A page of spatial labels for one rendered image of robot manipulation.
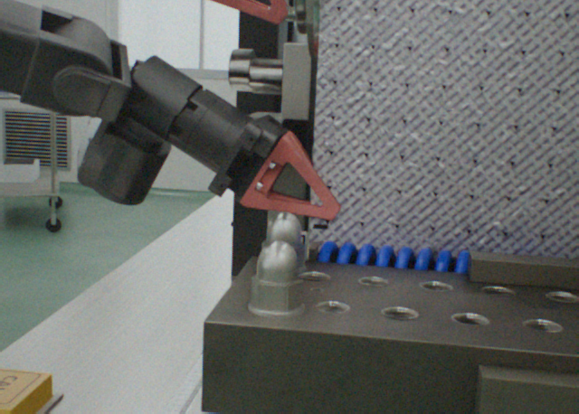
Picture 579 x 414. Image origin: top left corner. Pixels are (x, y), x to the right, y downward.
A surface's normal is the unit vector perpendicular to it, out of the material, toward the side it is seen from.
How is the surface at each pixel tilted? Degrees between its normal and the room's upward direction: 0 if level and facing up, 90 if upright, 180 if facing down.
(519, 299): 0
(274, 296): 90
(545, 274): 90
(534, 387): 90
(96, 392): 0
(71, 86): 115
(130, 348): 0
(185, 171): 90
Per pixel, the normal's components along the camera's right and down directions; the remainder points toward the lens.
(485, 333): 0.04, -0.98
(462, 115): -0.14, 0.17
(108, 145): 0.22, 0.58
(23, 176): 0.14, 0.18
